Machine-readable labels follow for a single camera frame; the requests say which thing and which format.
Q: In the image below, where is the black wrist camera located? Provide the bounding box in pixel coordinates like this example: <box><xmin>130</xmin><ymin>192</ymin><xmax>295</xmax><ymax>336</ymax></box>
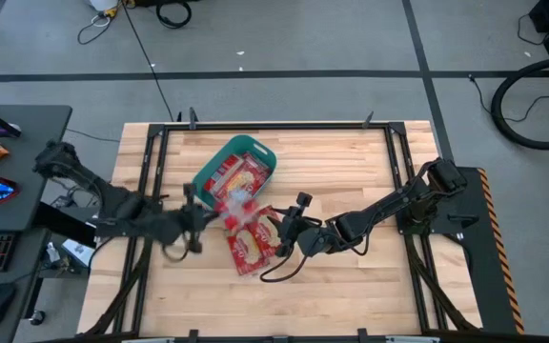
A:
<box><xmin>182</xmin><ymin>182</ymin><xmax>197</xmax><ymax>211</ymax></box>
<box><xmin>295</xmin><ymin>191</ymin><xmax>315</xmax><ymax>210</ymax></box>

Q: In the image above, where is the teal plastic basket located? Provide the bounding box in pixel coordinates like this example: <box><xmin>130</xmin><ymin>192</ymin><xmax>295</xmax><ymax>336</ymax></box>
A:
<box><xmin>192</xmin><ymin>134</ymin><xmax>278</xmax><ymax>211</ymax></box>

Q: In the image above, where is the black coiled cable loop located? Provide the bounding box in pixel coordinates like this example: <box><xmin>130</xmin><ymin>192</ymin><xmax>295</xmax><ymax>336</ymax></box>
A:
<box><xmin>154</xmin><ymin>0</ymin><xmax>193</xmax><ymax>30</ymax></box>

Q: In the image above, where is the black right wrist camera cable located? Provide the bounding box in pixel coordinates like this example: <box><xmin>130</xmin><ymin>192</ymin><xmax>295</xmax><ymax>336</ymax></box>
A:
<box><xmin>258</xmin><ymin>232</ymin><xmax>367</xmax><ymax>284</ymax></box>

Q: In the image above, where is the white box with label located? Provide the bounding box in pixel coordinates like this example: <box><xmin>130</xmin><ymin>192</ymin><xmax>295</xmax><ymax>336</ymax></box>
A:
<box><xmin>59</xmin><ymin>237</ymin><xmax>95</xmax><ymax>269</ymax></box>

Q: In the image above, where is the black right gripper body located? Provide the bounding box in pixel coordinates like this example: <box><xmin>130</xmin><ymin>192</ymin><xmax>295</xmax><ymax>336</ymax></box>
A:
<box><xmin>293</xmin><ymin>224</ymin><xmax>336</xmax><ymax>258</ymax></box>

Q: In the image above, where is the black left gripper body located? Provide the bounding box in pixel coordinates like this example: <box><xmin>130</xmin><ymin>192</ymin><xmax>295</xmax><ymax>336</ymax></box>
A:
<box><xmin>157</xmin><ymin>209</ymin><xmax>199</xmax><ymax>245</ymax></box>

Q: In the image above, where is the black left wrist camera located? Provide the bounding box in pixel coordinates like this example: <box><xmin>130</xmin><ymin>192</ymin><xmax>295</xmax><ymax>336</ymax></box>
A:
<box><xmin>182</xmin><ymin>182</ymin><xmax>197</xmax><ymax>211</ymax></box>

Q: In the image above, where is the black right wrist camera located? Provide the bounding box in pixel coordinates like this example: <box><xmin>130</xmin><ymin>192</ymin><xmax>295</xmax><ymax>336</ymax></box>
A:
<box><xmin>295</xmin><ymin>191</ymin><xmax>315</xmax><ymax>210</ymax></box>

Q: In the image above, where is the thick black hose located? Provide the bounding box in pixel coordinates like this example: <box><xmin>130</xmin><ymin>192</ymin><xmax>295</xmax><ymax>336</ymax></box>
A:
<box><xmin>490</xmin><ymin>55</ymin><xmax>549</xmax><ymax>151</ymax></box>

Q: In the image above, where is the black panel with hazard stripes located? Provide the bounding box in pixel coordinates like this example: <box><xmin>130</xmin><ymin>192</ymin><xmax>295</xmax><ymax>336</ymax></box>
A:
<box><xmin>440</xmin><ymin>165</ymin><xmax>526</xmax><ymax>335</ymax></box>

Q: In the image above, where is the long black cable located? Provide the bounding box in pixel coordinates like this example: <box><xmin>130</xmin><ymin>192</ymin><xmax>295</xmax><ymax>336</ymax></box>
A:
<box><xmin>120</xmin><ymin>0</ymin><xmax>176</xmax><ymax>123</ymax></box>

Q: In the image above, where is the white object on floor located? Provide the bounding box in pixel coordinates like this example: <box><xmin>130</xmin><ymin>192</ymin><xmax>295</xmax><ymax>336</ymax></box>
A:
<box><xmin>87</xmin><ymin>0</ymin><xmax>119</xmax><ymax>13</ymax></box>

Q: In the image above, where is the thin black floor cable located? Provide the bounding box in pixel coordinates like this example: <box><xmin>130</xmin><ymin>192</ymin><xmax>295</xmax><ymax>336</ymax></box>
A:
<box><xmin>468</xmin><ymin>73</ymin><xmax>549</xmax><ymax>124</ymax></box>

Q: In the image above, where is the cable with white plug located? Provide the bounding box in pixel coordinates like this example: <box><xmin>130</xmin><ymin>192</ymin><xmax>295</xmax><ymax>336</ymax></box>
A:
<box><xmin>76</xmin><ymin>3</ymin><xmax>124</xmax><ymax>47</ymax></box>

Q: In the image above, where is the black aluminium table frame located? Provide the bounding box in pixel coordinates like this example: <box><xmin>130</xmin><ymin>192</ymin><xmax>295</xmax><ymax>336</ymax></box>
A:
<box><xmin>81</xmin><ymin>121</ymin><xmax>483</xmax><ymax>343</ymax></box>

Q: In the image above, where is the black desk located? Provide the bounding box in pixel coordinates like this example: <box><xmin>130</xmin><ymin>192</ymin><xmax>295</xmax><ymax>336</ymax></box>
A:
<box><xmin>0</xmin><ymin>103</ymin><xmax>73</xmax><ymax>343</ymax></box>

